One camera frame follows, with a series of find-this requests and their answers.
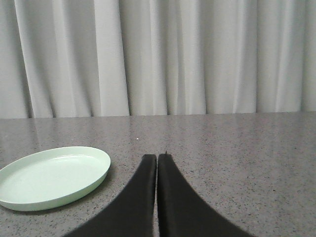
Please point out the white pleated curtain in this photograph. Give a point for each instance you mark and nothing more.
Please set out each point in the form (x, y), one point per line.
(92, 58)

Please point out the light green round plate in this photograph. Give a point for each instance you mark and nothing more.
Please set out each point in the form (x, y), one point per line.
(52, 178)

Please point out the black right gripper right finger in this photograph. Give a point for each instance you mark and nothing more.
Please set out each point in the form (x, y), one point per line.
(182, 212)

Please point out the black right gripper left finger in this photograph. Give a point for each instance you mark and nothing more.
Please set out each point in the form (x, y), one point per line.
(130, 214)

